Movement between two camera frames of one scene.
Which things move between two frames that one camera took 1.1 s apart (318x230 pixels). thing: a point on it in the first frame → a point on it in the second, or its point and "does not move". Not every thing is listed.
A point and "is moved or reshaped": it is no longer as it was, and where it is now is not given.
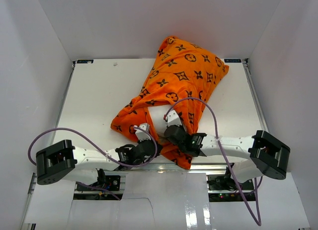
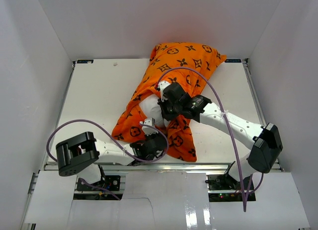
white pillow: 157,113 is moved or reshaped
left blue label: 85,61 does not move
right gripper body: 182,148 → 170,111
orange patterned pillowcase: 180,84 is moved or reshaped
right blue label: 232,60 does not move
